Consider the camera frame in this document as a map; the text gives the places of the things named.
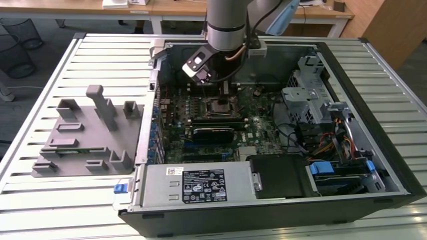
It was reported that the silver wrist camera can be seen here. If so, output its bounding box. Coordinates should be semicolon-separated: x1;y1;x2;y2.
181;45;214;84

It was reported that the small silver heatsink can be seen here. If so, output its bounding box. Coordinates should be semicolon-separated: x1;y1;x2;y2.
237;146;258;157

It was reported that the black disk drive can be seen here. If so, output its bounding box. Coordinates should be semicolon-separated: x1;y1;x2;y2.
312;174;368;197

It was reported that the green RAM stick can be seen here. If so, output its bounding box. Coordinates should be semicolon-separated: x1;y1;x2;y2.
54;148;105;155

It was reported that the metal socket cover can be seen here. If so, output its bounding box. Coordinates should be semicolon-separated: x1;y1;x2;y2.
205;98;240;116

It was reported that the silver power supply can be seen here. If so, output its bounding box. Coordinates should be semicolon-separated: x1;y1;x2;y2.
128;161;264;213

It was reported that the grey parts rack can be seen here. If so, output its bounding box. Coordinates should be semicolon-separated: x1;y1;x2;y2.
29;84;145;179

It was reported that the silver CPU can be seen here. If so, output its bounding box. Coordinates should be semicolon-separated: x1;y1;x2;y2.
212;100;233;114

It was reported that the blue disk carrier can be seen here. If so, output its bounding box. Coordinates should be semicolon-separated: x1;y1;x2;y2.
308;161;335;180

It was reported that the black graphics card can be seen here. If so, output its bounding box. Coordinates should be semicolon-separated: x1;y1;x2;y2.
189;126;236;146

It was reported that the black mesh bin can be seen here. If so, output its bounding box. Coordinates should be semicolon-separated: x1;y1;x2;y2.
0;17;44;50
0;33;37;80

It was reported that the silver disk bay cage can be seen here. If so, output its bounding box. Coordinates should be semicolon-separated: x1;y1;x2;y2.
278;55;337;127

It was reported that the silver disk bay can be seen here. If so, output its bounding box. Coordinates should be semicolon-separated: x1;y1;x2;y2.
304;159;393;200

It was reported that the plain white box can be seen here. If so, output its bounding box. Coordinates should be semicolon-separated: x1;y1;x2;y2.
101;0;129;10

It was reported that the wooden cabinet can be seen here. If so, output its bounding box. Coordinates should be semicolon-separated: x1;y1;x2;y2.
339;0;427;72

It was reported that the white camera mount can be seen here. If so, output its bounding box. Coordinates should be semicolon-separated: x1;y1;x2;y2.
246;41;268;59

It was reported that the white furniture foot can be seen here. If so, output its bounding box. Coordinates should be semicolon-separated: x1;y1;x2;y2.
0;79;16;103

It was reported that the blue case latch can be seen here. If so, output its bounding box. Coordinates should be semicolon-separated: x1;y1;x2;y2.
112;183;129;195

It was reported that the orange wire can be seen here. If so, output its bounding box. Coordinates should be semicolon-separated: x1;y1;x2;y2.
344;136;355;158

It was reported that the wooden desk white frame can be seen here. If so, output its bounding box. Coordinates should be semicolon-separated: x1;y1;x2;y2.
149;3;355;38
0;3;154;26

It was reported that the black cable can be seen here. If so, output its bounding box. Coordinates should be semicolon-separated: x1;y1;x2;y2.
268;92;306;153

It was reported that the black PC case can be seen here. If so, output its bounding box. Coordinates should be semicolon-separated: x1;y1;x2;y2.
112;37;427;238

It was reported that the green motherboard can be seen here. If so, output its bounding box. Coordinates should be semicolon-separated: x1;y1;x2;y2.
156;83;302;165

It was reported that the yellow wire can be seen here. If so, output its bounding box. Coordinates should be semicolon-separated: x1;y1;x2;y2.
308;144;336;161

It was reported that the CPU socket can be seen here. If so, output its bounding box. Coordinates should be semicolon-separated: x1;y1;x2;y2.
202;96;241;118

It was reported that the black plastic shroud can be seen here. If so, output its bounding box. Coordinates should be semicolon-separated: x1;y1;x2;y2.
245;153;321;200

